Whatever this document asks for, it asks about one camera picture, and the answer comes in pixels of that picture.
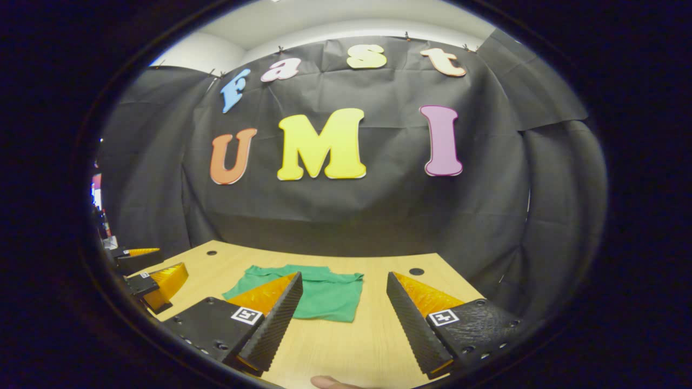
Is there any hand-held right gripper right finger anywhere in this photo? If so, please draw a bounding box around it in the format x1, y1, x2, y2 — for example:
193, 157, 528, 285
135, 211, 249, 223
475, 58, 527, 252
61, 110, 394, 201
385, 272, 525, 380

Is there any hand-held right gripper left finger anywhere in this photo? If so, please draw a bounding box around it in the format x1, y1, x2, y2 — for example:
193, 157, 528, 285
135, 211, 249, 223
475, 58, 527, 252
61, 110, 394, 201
162, 272, 304, 378

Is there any green polo T-shirt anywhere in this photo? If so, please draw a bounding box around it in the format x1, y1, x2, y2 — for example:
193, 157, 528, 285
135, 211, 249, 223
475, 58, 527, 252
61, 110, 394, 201
222, 264, 364, 324

